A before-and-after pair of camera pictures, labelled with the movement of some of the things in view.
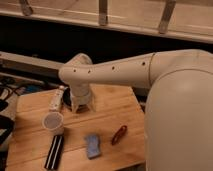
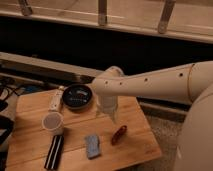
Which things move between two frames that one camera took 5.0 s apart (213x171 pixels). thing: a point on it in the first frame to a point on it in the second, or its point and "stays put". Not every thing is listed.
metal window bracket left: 26,9 stays put
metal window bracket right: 168,9 stays put
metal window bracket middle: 103,12 stays put
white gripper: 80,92 to 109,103
